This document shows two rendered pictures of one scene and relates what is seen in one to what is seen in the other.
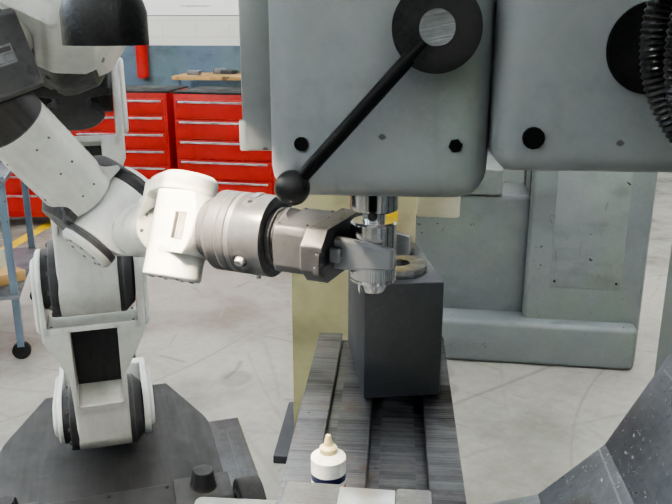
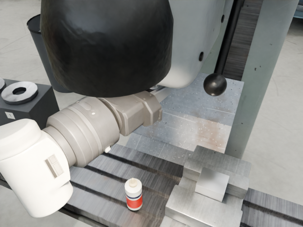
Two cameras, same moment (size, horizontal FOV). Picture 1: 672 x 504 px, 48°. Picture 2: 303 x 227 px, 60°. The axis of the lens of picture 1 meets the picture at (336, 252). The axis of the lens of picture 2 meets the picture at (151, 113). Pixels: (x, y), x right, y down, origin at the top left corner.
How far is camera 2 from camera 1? 0.70 m
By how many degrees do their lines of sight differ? 65
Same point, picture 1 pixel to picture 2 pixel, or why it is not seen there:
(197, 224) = (68, 154)
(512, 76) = not seen: outside the picture
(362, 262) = (160, 98)
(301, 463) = (87, 202)
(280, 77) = (198, 17)
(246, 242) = (113, 136)
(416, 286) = (45, 95)
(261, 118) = not seen: hidden behind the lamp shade
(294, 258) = (138, 122)
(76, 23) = (158, 54)
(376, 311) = (37, 120)
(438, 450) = not seen: hidden behind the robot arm
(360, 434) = (78, 170)
